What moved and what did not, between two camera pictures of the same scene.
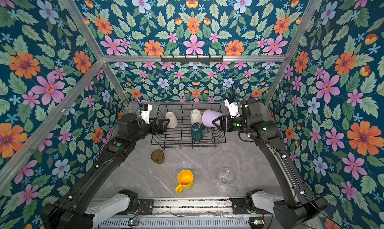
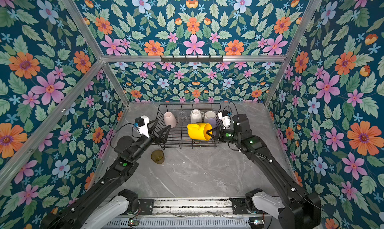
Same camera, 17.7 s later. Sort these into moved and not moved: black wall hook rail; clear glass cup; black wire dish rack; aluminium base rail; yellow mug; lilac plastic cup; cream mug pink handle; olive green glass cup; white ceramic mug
Moved: clear glass cup; yellow mug; lilac plastic cup
Not moved: cream mug pink handle; aluminium base rail; olive green glass cup; black wire dish rack; black wall hook rail; white ceramic mug
